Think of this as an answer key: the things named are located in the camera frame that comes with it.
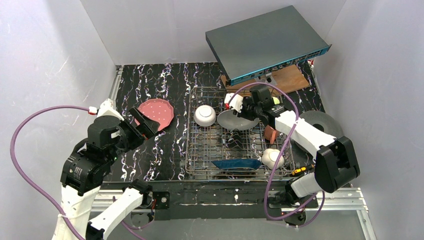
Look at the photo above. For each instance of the patterned white bowl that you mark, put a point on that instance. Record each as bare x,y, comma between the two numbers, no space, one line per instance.
205,116

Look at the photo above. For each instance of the grey wire dish rack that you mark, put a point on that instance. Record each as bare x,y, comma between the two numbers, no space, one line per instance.
215,143

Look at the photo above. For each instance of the grey filament spool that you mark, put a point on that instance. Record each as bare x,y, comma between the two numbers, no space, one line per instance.
323,122

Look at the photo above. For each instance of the white plate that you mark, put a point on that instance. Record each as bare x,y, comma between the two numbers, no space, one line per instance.
228,120

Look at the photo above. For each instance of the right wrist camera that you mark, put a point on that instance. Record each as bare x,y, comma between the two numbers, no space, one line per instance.
233,101

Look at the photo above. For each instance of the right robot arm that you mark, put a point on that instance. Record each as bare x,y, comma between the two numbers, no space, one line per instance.
336,162

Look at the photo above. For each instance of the grey network switch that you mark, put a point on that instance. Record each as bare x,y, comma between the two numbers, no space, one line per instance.
263,44

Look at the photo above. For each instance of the aluminium frame rail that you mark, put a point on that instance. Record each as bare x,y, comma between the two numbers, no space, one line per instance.
112,86

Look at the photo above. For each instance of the maroon plate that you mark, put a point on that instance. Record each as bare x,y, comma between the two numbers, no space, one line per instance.
158,110

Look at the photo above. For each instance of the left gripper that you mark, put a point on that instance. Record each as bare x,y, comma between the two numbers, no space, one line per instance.
133,130

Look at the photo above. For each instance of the dark blue plate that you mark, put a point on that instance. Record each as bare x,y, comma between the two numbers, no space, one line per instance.
237,164

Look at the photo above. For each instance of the wooden board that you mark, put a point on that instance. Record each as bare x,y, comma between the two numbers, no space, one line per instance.
288,79

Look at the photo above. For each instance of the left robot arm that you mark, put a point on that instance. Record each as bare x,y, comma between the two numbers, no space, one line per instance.
84,171

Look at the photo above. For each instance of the light green mug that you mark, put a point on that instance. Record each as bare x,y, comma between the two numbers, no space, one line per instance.
276,101

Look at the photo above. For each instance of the yellow black screwdriver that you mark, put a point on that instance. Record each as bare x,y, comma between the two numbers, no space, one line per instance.
299,171

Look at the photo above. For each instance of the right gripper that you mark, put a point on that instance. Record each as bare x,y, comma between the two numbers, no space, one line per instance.
247,110

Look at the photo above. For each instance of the metal switch stand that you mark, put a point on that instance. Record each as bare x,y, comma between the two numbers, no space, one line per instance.
268,79

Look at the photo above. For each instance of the pink mug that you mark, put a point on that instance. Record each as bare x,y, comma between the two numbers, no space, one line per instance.
270,134

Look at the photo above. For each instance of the cream white mug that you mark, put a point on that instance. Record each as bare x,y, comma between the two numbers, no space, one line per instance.
269,158

